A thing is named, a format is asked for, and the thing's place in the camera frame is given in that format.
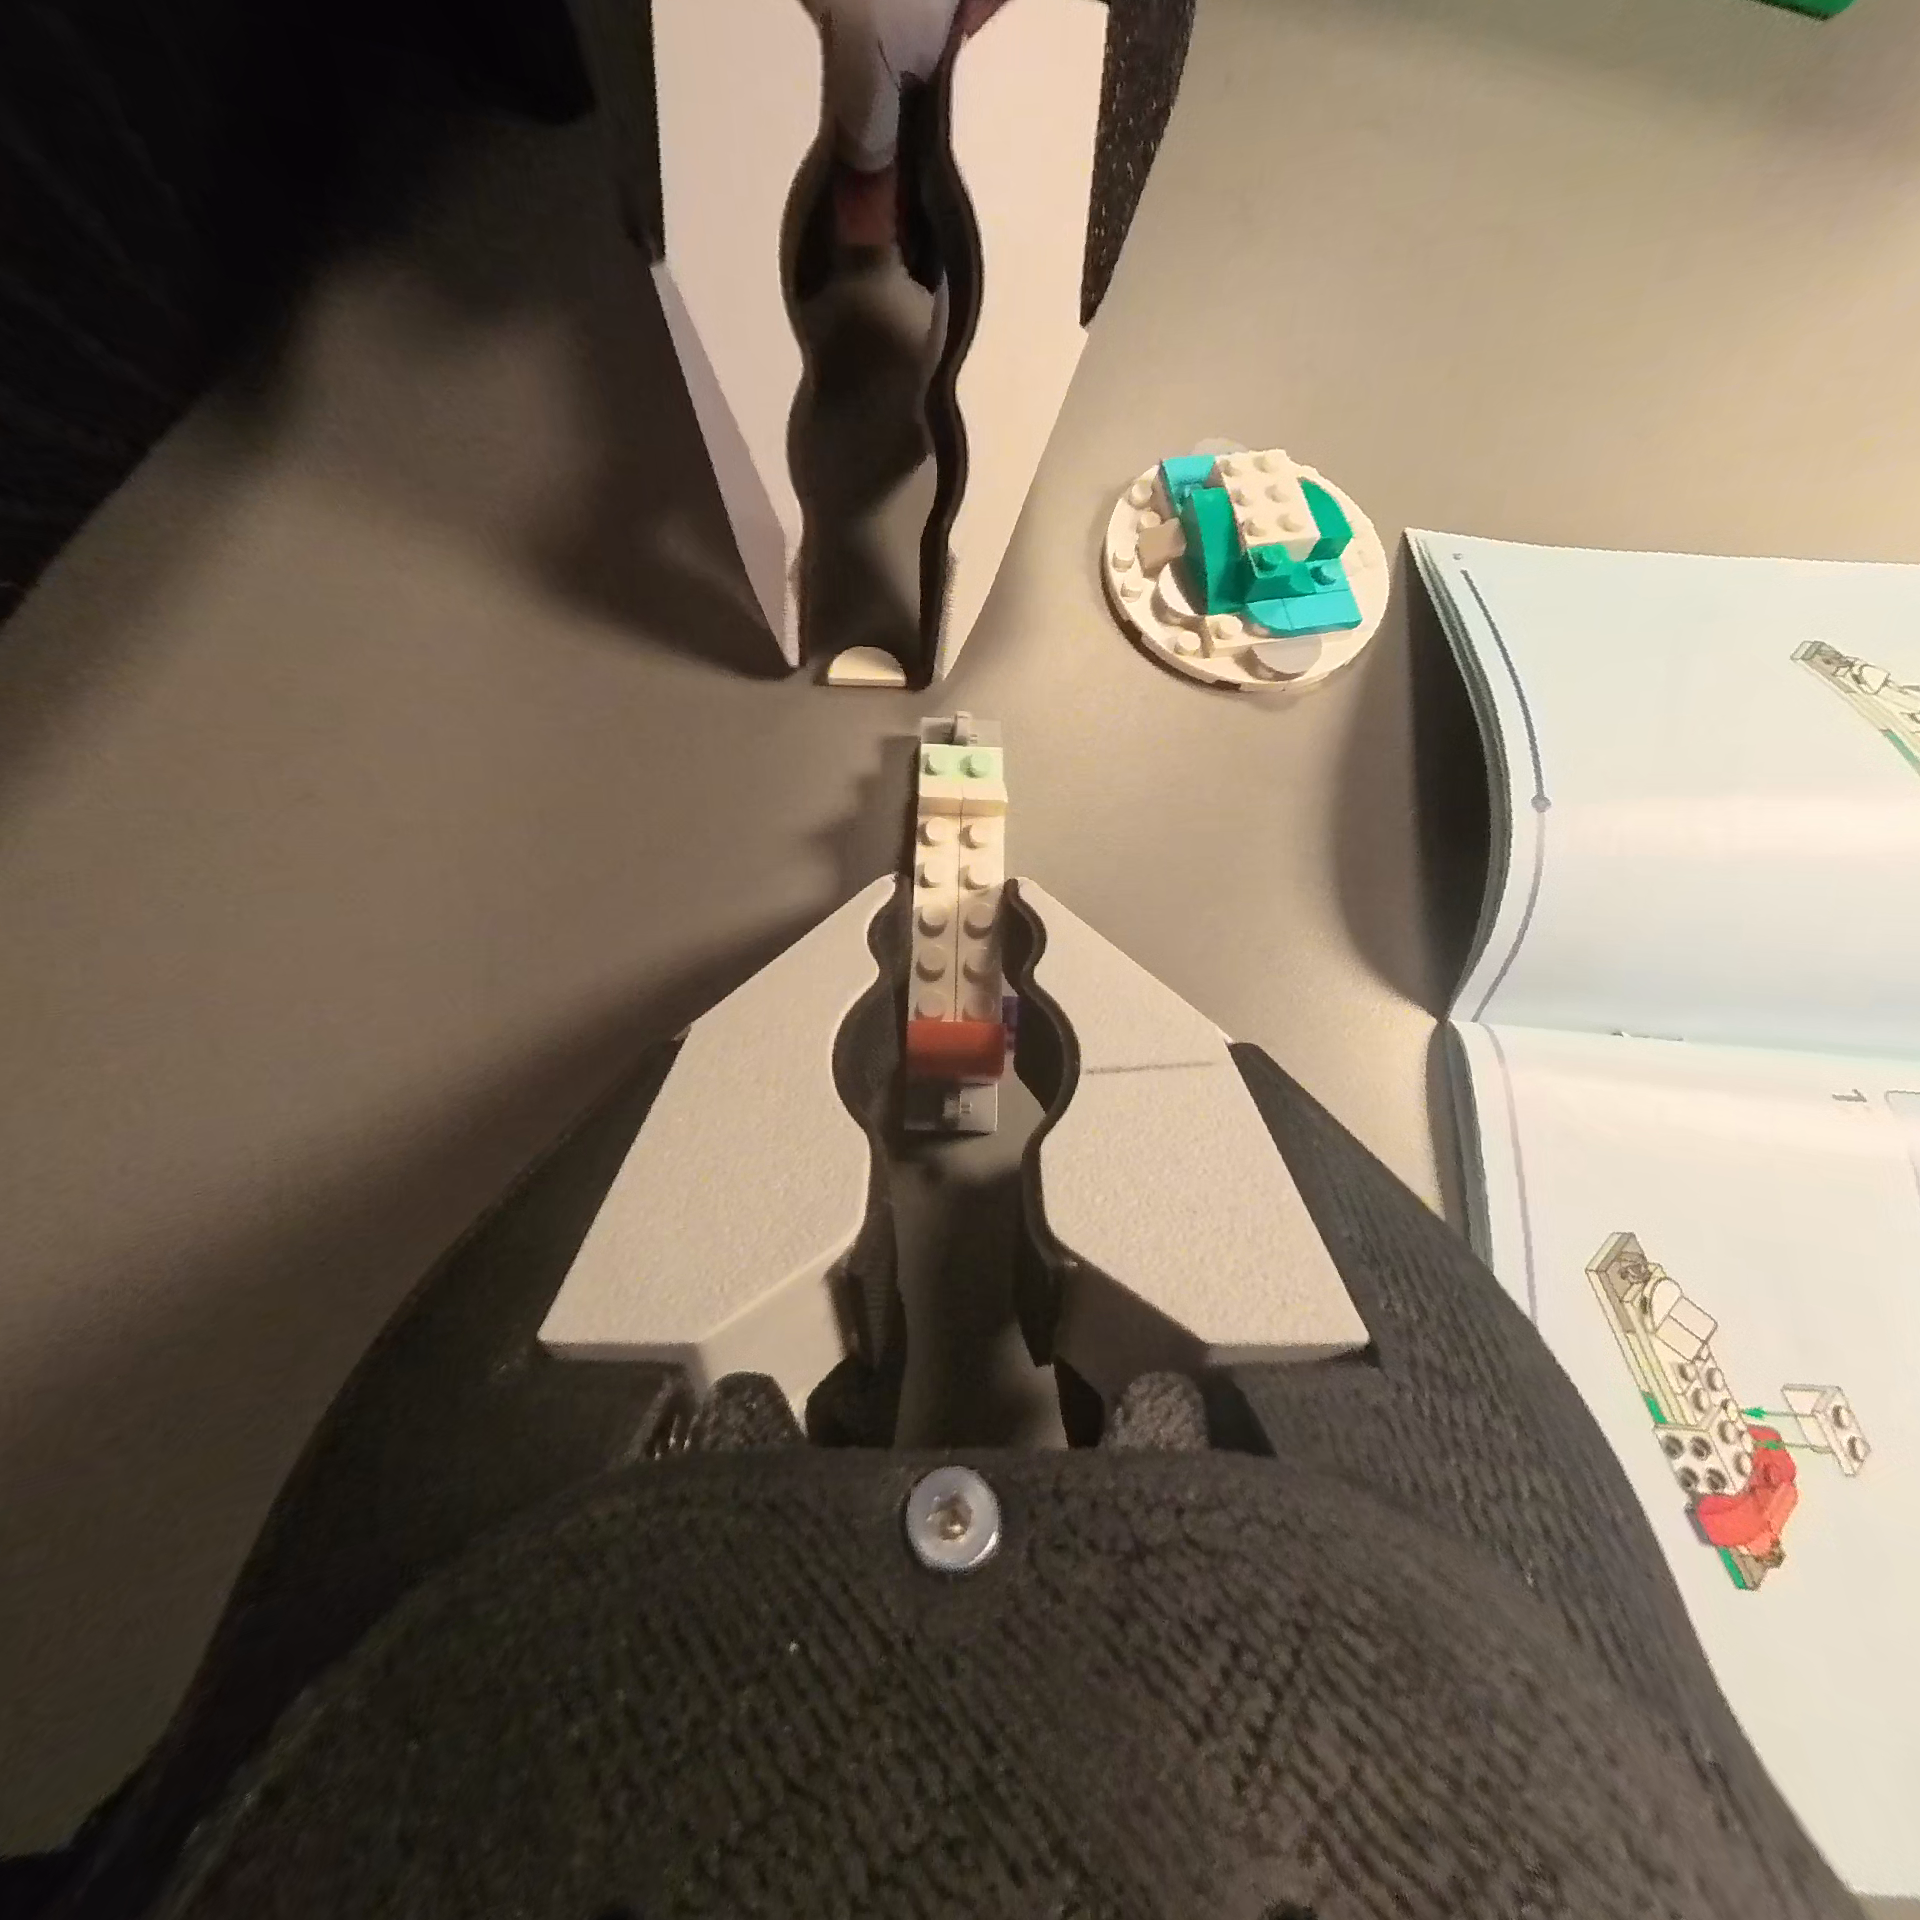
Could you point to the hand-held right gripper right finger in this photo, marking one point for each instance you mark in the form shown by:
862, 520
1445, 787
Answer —
1200, 1198

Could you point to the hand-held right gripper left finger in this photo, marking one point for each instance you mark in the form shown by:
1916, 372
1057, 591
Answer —
707, 1198

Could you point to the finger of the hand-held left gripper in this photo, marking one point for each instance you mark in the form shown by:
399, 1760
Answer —
1040, 229
724, 229

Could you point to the long white lego assembly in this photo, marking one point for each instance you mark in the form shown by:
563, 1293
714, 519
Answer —
952, 898

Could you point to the round white lego plate assembly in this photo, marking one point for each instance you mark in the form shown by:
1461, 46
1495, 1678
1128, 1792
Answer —
1246, 557

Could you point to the open lego instruction booklet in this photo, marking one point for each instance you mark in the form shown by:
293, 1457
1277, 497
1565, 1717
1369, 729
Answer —
1650, 898

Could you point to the person's left hand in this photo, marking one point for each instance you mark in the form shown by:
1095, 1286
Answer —
869, 210

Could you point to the green plastic bin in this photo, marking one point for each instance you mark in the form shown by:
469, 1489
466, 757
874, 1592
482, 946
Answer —
1801, 8

